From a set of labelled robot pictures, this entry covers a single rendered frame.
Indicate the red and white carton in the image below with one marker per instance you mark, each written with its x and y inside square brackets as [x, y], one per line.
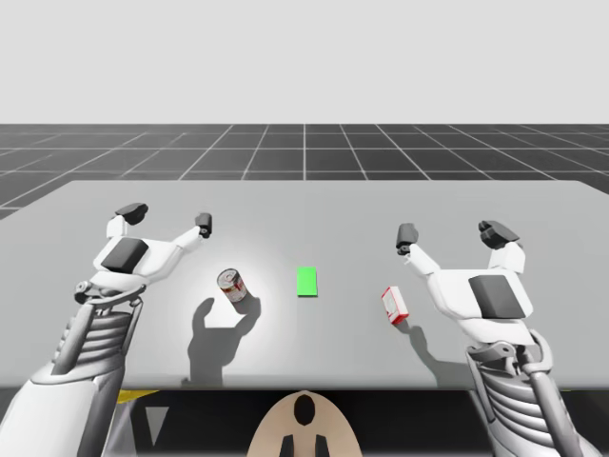
[395, 305]

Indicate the green pad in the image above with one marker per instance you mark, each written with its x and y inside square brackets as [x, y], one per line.
[307, 282]

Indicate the tan robot part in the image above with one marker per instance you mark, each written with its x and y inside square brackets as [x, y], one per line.
[304, 438]

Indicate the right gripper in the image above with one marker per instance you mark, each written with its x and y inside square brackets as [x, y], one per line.
[452, 292]

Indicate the red and white can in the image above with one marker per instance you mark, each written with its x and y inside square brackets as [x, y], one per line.
[232, 284]

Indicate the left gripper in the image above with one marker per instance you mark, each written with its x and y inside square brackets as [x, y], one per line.
[152, 259]

